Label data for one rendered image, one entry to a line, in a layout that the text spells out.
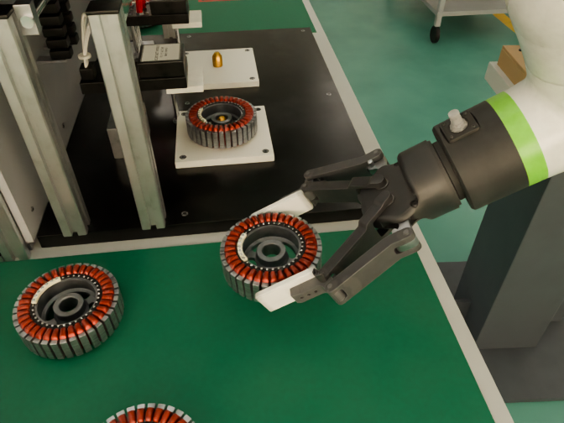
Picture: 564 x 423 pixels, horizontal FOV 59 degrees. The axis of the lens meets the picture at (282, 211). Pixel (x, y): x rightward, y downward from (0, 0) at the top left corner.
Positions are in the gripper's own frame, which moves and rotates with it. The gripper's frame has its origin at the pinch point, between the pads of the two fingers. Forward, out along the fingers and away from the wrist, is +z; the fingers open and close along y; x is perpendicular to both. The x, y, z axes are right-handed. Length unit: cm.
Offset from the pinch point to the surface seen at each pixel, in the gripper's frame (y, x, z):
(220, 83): -47.8, 0.3, 8.0
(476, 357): 10.6, 16.8, -14.4
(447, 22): -270, 140, -68
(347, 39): -249, 104, -8
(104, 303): 2.9, -6.9, 17.8
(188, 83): -29.0, -10.3, 5.9
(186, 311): 2.1, 0.5, 12.5
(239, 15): -90, 6, 6
